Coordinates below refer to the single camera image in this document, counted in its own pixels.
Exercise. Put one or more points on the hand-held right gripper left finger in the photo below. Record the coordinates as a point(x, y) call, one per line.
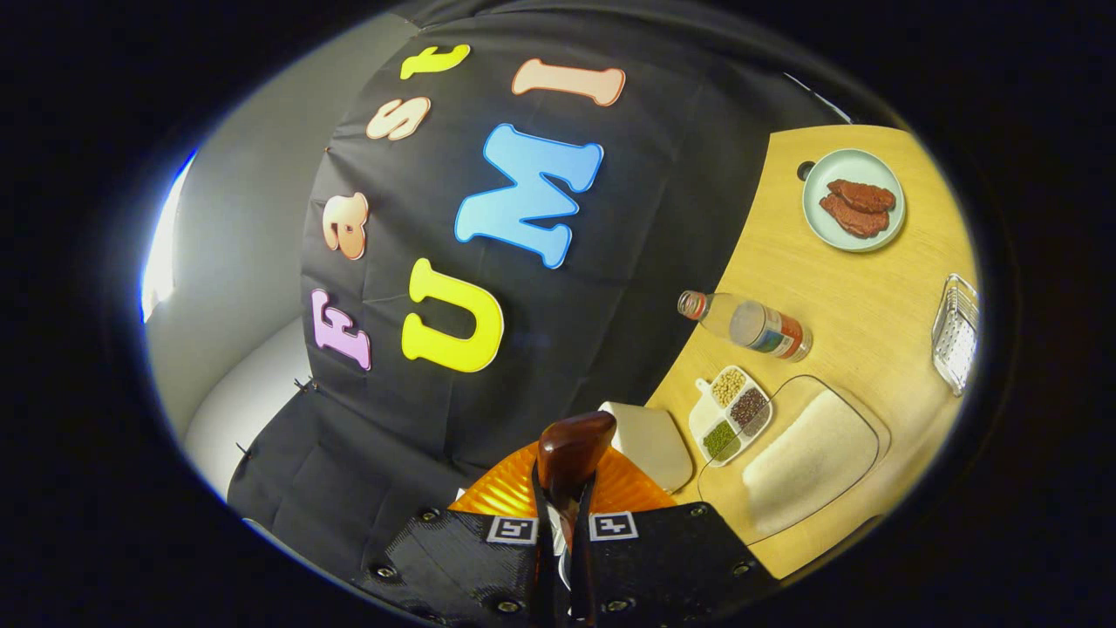
point(453, 558)

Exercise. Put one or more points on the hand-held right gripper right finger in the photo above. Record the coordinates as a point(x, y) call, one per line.
point(663, 558)

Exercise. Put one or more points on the dark wooden spoon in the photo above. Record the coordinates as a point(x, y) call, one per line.
point(571, 445)

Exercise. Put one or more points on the white rice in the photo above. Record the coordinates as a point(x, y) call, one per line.
point(811, 462)

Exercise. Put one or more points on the white toaster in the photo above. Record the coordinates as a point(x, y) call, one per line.
point(649, 445)

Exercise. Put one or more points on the white divided bean dish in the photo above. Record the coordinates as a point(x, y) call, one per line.
point(702, 419)

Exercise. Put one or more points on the clear plastic bottle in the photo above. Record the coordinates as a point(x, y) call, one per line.
point(750, 327)

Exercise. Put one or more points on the clear plastic tray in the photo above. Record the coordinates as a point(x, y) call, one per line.
point(881, 436)

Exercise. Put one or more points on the black backdrop cloth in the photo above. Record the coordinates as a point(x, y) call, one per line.
point(663, 288)

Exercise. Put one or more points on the pale green plate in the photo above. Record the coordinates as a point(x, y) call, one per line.
point(850, 244)

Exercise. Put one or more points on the red meat slice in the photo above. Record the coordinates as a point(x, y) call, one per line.
point(863, 194)
point(850, 220)

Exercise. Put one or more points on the black round table grommet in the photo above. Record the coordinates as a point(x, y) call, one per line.
point(806, 170)

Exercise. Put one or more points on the large ceiling light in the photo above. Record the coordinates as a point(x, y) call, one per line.
point(161, 262)

